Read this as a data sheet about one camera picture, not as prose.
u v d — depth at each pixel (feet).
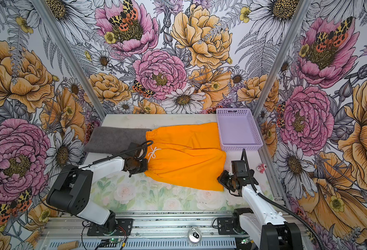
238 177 2.08
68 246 2.23
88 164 1.71
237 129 3.70
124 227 2.42
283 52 2.85
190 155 3.02
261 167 2.94
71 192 1.48
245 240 2.35
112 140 3.40
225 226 2.41
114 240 2.34
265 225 1.41
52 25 2.51
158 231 2.43
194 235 1.99
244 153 2.17
